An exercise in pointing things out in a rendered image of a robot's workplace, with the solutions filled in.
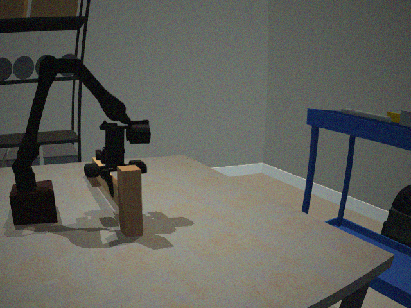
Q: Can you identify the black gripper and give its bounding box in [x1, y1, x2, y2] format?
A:
[84, 145, 147, 197]

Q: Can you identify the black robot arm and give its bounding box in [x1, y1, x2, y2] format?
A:
[12, 56, 151, 193]

